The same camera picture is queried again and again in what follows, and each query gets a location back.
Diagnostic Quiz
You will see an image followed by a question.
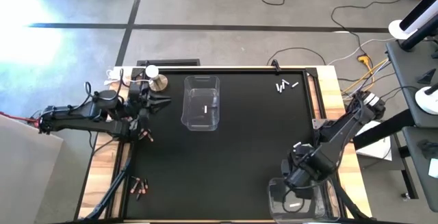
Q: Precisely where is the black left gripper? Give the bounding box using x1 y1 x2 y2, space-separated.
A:
134 86 172 116

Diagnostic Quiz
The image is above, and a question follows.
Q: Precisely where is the clear plastic bin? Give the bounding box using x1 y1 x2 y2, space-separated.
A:
268 177 342 224
180 75 221 132

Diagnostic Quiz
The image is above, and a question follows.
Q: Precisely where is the silver round weight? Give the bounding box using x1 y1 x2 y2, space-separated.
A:
144 64 169 92

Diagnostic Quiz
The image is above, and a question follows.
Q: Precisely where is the black diagonal strut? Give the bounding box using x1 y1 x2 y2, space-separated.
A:
330 177 372 222
83 148 135 222

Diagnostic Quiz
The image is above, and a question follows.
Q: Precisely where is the dark table mat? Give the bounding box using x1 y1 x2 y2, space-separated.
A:
123 69 329 221

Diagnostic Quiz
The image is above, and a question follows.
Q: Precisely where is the white box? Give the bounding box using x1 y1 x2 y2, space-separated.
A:
355 120 394 162

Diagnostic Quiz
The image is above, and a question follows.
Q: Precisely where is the black support beam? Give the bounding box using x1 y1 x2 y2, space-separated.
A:
352 108 417 151

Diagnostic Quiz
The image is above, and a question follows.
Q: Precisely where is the grey desk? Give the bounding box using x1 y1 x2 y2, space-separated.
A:
385 38 438 129
402 126 438 214

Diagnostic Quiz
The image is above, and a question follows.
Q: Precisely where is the white paper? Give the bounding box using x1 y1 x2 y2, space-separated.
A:
427 158 438 179

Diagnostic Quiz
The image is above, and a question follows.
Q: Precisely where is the white round stand base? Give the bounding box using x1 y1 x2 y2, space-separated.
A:
415 86 438 116
388 18 417 41

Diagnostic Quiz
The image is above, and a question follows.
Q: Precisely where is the grey board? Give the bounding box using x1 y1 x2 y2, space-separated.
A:
0 113 65 224

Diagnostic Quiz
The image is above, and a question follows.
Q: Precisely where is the white and black panel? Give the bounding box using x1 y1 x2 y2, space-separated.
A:
399 0 438 34

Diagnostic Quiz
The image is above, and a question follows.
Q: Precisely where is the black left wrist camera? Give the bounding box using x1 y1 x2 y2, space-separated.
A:
129 79 147 97

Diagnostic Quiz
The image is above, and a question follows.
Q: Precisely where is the black metal table frame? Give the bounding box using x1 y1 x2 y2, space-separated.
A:
105 65 343 223

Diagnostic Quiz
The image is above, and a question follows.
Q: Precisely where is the white power strip cable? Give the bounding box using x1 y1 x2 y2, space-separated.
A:
104 68 133 86

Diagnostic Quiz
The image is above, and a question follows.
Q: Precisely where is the yellow extension cord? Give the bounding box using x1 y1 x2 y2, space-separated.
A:
342 54 389 98

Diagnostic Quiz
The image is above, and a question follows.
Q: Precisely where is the white floor cable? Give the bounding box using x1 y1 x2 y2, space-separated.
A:
327 37 395 66

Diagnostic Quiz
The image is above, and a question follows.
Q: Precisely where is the red cable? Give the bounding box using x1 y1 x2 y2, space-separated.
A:
0 110 38 125

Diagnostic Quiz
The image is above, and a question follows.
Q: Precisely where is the black triangular bracket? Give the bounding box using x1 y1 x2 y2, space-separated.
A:
416 68 433 85

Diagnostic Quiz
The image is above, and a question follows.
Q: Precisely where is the long black floor cable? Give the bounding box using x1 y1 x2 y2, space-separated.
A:
330 0 408 59

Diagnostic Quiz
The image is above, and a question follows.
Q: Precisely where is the black stand post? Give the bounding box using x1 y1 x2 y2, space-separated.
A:
400 21 438 52

